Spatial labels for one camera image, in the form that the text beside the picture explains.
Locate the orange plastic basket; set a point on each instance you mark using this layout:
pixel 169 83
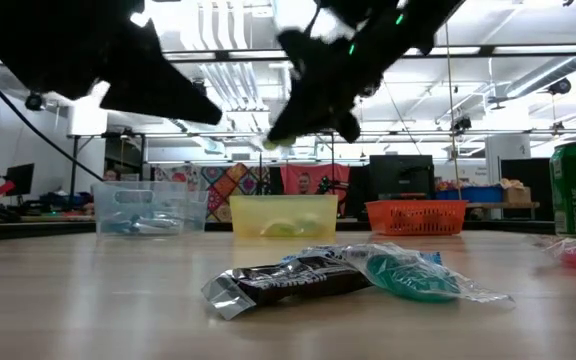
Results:
pixel 413 217

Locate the clear plastic bin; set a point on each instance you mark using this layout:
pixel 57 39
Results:
pixel 118 200

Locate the small black monitor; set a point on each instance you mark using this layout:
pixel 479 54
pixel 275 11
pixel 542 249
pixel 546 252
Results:
pixel 19 179

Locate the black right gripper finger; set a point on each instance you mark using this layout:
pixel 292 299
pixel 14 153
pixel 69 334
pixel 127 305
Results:
pixel 298 116
pixel 315 127

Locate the yellow plastic bin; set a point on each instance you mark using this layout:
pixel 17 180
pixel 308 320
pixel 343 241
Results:
pixel 283 207

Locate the black ceiling camera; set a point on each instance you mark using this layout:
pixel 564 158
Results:
pixel 559 86
pixel 34 101
pixel 462 123

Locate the brown cardboard box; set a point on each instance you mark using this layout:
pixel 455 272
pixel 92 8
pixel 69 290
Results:
pixel 516 194

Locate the blue storage bin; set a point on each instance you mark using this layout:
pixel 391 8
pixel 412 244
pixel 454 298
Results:
pixel 468 194

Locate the dark brown chocolate bar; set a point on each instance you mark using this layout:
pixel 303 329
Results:
pixel 288 285

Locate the large black monitor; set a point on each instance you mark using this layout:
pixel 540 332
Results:
pixel 400 175

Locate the black aluminium table frame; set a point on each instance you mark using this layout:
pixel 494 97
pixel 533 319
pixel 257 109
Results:
pixel 18 230

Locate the colourful patchwork quilt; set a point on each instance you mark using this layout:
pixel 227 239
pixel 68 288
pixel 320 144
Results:
pixel 228 192

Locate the teal gummy candy packet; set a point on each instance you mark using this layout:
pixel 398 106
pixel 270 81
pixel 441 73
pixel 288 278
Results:
pixel 408 277

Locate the person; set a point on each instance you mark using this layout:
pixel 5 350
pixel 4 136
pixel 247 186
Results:
pixel 110 175

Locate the orange cloth banner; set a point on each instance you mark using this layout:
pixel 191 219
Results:
pixel 333 176

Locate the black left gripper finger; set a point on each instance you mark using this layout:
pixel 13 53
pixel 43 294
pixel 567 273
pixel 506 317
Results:
pixel 158 85

